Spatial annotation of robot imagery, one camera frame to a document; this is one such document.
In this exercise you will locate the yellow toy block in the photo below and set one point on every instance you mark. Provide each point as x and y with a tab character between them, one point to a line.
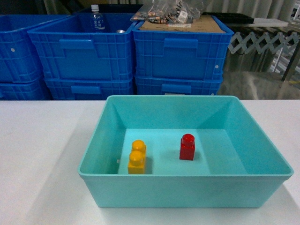
137	158

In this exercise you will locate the clear bag of parts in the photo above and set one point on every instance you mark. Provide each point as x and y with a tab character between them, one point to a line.
170	11

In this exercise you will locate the blue crate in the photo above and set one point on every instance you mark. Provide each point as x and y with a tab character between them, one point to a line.
35	90
64	89
69	49
168	86
19	60
181	55

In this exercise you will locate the blue crate upper middle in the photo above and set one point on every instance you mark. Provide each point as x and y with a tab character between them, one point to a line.
69	49

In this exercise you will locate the blue crate lower left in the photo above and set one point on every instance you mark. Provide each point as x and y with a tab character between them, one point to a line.
35	90

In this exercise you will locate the red toy block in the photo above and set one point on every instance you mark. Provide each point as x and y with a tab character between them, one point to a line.
187	147

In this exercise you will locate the brown cardboard sheet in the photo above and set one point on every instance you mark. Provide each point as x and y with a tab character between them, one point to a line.
205	24

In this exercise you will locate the blue crate upper right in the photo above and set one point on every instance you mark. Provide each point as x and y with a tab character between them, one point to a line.
181	55

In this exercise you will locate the blue crate lower right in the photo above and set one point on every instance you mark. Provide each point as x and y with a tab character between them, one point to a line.
168	86

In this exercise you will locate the blue crate upper left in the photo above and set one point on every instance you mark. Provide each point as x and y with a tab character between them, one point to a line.
19	60

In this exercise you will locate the expandable roller conveyor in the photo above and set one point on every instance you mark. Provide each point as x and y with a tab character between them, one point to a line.
260	44

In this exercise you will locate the clear water bottle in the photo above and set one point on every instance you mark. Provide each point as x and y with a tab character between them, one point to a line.
97	19

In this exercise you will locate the blue crate lower middle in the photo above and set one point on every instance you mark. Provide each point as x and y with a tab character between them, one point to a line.
64	89

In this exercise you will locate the light teal plastic bin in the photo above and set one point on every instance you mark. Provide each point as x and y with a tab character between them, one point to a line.
235	165

